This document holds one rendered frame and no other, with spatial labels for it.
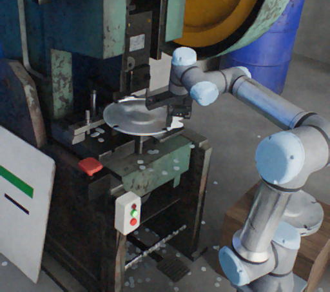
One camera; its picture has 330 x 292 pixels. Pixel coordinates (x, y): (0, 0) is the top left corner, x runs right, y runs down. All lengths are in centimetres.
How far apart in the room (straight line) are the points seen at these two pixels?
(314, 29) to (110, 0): 370
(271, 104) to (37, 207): 111
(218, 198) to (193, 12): 116
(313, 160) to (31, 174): 122
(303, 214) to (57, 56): 120
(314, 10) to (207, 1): 314
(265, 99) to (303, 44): 375
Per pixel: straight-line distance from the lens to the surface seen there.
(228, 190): 273
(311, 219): 205
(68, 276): 215
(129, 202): 157
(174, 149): 182
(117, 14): 151
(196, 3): 193
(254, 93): 136
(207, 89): 135
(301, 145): 111
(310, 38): 502
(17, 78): 189
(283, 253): 147
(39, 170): 194
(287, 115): 128
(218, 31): 184
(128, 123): 170
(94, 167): 150
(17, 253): 222
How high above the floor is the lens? 162
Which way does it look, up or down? 30 degrees down
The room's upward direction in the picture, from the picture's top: 5 degrees clockwise
